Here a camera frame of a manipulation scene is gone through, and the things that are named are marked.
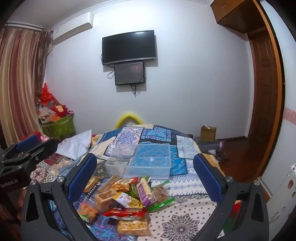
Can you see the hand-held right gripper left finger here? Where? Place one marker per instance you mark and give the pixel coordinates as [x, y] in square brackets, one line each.
[83, 178]

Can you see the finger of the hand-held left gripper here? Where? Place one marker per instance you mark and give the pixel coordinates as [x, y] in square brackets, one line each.
[29, 141]
[41, 150]

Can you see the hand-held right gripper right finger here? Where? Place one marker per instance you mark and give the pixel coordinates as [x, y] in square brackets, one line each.
[207, 178]

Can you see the tan grain bar packet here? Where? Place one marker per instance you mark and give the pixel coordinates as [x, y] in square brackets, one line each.
[105, 200]

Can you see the orange cracker packet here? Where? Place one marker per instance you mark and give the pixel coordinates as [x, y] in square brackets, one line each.
[87, 212]

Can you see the clear green-edged snack packet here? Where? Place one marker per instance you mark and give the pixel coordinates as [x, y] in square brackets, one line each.
[160, 192]

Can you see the clear plastic container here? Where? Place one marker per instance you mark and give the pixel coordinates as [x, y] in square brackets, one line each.
[148, 162]

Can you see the yellow green snack packet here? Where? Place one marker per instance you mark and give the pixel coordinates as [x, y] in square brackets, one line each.
[91, 183]

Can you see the green storage box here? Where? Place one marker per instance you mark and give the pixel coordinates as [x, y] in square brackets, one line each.
[60, 129]

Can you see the orange gold bar packet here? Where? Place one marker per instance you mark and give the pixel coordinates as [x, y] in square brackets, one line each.
[113, 184]

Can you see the white plastic bag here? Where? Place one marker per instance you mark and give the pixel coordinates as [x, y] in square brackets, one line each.
[74, 144]

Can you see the red plush toy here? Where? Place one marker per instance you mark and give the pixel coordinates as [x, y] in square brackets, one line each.
[57, 111]

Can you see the cardboard box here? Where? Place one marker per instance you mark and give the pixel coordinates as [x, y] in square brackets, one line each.
[208, 134]

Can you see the patterned blue blanket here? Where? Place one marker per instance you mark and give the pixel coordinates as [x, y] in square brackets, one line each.
[185, 222]

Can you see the small green snack packet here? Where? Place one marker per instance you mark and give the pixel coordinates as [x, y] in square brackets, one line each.
[132, 188]

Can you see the yellow white snack packet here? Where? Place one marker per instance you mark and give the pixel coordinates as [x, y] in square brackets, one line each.
[128, 201]

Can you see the flat green snack packet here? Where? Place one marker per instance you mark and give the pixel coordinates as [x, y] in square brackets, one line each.
[161, 204]

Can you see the red snack packet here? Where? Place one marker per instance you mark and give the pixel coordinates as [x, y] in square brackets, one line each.
[124, 213]

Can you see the striped curtain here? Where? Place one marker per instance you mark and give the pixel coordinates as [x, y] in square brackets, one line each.
[18, 81]

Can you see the purple label nut bar packet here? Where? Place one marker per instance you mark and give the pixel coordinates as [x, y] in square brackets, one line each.
[144, 192]

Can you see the peanut brittle bar packet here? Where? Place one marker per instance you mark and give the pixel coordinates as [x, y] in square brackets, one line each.
[131, 228]

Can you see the yellow foam hoop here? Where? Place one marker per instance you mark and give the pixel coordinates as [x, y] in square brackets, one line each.
[126, 114]

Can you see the white cabinet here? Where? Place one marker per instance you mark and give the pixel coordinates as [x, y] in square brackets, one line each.
[282, 197]

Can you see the brown wooden door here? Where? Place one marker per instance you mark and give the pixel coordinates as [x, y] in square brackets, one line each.
[263, 88]

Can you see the white air conditioner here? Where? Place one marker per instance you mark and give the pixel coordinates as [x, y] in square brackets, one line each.
[71, 27]

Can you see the wooden overhead cabinet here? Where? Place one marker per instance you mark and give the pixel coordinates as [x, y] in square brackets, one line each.
[233, 14]

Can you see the wooden door frame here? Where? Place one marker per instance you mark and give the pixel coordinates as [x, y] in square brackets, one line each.
[279, 92]

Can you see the small black wall monitor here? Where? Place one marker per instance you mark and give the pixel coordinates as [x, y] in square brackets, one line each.
[129, 74]

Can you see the black wall television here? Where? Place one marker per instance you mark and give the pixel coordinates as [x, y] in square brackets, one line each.
[129, 47]

